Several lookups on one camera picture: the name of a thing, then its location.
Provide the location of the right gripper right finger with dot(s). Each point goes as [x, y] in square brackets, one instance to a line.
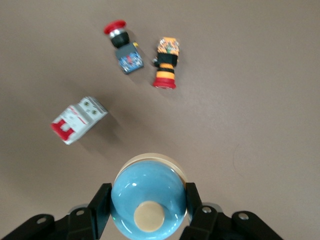
[212, 225]

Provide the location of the red push button switch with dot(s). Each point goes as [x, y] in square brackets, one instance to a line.
[125, 52]

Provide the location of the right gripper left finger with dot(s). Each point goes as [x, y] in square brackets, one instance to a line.
[82, 222]

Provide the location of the orange emergency stop button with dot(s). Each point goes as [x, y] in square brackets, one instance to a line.
[165, 65]

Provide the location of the white red circuit breaker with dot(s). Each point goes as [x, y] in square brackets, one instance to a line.
[77, 120]

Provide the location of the light blue call bell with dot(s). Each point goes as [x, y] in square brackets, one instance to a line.
[150, 185]

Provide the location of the brown table mat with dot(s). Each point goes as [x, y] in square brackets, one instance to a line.
[250, 100]

